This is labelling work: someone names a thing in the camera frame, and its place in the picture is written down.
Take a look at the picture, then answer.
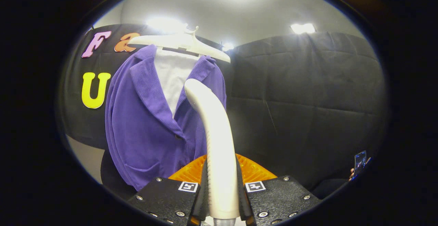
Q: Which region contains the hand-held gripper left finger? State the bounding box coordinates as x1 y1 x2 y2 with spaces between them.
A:
127 155 208 226

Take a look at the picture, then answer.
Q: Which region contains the white garment steamer head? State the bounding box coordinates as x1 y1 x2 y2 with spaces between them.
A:
184 79 240 219

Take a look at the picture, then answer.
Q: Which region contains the black backdrop cloth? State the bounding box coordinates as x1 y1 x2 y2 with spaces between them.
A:
58 23 389 199

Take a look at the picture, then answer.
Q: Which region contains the rectangular ceiling light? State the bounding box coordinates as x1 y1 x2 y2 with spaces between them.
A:
147 16 188 33

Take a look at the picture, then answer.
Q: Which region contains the purple jacket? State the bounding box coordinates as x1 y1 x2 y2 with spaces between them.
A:
105 45 227 191

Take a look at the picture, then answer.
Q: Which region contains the smartphone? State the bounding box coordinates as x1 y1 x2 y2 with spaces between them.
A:
354 151 367 177

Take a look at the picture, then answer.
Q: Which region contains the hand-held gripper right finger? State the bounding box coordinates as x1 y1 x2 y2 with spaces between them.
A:
236 153 322 226

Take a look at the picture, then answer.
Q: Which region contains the double-tube ceiling light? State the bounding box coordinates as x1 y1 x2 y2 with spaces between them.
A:
291 23 316 35

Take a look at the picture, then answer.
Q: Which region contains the white inner shirt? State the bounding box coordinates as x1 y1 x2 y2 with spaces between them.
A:
154 47 200 117

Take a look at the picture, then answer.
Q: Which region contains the white clothes hanger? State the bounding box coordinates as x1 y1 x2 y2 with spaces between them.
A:
128 26 231 63

